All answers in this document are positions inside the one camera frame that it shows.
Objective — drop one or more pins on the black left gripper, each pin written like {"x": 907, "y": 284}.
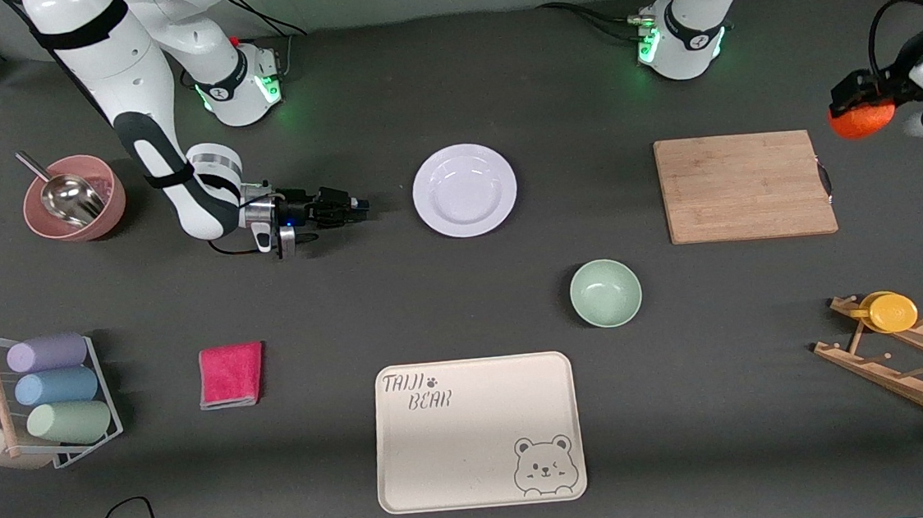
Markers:
{"x": 878, "y": 84}

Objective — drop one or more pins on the wooden cutting board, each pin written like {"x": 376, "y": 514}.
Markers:
{"x": 744, "y": 187}

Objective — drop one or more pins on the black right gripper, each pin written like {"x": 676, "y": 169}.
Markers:
{"x": 298, "y": 208}

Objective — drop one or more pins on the wooden mug rack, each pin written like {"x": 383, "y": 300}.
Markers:
{"x": 908, "y": 380}

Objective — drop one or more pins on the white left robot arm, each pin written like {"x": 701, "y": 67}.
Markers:
{"x": 687, "y": 43}

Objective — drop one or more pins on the orange fruit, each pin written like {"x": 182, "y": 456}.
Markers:
{"x": 863, "y": 122}

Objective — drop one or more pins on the purple cup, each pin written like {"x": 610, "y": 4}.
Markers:
{"x": 49, "y": 352}

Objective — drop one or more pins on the cream bear print tray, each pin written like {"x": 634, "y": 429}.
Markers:
{"x": 476, "y": 447}

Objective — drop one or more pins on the green cup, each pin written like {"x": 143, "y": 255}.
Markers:
{"x": 71, "y": 423}

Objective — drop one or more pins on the pink bowl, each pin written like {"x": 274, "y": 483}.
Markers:
{"x": 107, "y": 209}

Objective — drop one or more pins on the yellow mug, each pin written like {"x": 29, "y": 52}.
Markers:
{"x": 892, "y": 313}

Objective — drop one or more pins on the metal scoop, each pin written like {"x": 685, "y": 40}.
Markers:
{"x": 74, "y": 199}

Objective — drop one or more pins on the light green bowl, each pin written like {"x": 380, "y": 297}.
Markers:
{"x": 606, "y": 293}

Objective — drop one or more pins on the white round plate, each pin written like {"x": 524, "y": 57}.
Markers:
{"x": 464, "y": 190}

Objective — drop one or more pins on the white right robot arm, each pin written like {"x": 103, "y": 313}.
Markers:
{"x": 134, "y": 79}

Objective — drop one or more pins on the pink folded cloth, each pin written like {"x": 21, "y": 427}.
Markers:
{"x": 232, "y": 376}

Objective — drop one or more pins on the blue cup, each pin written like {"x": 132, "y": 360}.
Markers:
{"x": 58, "y": 387}

